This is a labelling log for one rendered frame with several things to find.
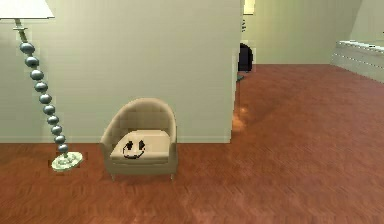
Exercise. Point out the beaded silver floor lamp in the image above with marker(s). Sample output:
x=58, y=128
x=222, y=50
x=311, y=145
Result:
x=37, y=74

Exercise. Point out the pale framed wall picture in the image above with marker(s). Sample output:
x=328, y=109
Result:
x=249, y=6

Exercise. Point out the black office chair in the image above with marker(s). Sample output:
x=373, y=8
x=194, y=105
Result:
x=245, y=57

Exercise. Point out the beige tub armchair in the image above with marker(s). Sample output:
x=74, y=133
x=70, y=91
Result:
x=140, y=116

